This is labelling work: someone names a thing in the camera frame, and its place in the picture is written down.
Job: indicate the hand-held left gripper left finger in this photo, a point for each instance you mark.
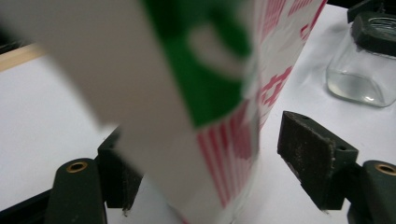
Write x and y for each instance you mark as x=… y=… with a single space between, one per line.
x=116 y=180

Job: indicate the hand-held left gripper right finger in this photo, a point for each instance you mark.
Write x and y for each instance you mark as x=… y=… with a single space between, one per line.
x=311 y=158

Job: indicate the glass jar with black lid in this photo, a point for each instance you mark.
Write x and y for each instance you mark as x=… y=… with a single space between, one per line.
x=361 y=74

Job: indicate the red and white plastic bag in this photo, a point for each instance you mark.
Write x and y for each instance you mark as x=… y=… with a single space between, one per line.
x=149 y=77

